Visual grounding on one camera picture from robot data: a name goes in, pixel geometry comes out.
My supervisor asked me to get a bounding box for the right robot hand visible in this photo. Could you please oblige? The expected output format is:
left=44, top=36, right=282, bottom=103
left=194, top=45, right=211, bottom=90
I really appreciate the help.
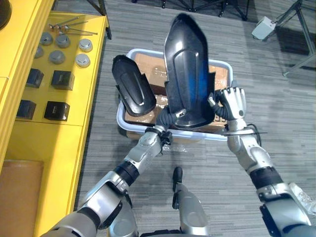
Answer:
left=208, top=86, right=247, bottom=121

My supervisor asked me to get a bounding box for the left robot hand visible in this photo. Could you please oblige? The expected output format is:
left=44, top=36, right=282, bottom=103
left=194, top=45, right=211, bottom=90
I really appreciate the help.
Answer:
left=155, top=110, right=187, bottom=130

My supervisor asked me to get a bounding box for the small black plastic housing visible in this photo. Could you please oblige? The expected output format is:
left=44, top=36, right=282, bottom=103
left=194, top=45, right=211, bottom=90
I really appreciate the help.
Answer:
left=111, top=54, right=157, bottom=117

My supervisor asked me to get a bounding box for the large black plastic housing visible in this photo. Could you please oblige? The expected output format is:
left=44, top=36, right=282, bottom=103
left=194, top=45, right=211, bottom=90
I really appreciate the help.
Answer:
left=164, top=12, right=215, bottom=129

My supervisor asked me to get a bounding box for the brown cardboard box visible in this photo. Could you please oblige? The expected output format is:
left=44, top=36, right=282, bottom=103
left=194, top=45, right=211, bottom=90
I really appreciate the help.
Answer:
left=124, top=93, right=228, bottom=135

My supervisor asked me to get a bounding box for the white plastic bin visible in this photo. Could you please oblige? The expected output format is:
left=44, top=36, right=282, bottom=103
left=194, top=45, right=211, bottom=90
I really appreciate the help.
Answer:
left=116, top=48, right=234, bottom=143

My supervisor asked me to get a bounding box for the clear plastic wrap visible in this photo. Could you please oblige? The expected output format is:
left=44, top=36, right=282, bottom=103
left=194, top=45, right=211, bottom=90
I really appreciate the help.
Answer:
left=161, top=144, right=188, bottom=154

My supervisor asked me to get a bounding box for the brown cardboard sheet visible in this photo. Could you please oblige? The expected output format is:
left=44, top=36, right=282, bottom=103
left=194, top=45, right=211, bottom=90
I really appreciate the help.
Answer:
left=134, top=52, right=229, bottom=96

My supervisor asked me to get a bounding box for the white box device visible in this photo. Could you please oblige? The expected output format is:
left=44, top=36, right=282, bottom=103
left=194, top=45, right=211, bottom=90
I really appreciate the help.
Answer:
left=251, top=16, right=277, bottom=40

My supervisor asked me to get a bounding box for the small black box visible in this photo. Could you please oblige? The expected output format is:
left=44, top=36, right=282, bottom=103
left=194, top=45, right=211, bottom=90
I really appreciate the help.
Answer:
left=16, top=99, right=37, bottom=120
left=50, top=70, right=76, bottom=91
left=43, top=101, right=71, bottom=122
left=26, top=68, right=44, bottom=89

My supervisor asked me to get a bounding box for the black stand leg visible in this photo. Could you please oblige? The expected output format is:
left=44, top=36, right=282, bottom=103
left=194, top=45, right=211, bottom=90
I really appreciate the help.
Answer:
left=97, top=0, right=113, bottom=40

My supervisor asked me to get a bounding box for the long metal bolt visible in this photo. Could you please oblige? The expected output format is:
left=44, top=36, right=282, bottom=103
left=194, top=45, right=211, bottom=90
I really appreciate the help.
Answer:
left=48, top=16, right=79, bottom=29
left=55, top=21, right=89, bottom=27
left=58, top=26, right=98, bottom=37

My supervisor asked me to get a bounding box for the large brown cardboard carton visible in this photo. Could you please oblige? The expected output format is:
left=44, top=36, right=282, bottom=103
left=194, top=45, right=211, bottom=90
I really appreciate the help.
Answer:
left=0, top=159, right=44, bottom=237

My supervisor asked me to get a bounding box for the black round object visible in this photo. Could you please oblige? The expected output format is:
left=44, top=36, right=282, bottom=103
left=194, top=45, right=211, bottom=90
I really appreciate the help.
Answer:
left=0, top=0, right=13, bottom=32

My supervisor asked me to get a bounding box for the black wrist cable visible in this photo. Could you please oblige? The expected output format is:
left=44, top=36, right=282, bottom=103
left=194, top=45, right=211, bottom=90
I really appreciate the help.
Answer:
left=245, top=123, right=269, bottom=145

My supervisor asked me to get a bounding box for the grey metal frame stand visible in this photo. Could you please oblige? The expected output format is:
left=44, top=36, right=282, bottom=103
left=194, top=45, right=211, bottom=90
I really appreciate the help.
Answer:
left=274, top=0, right=316, bottom=77

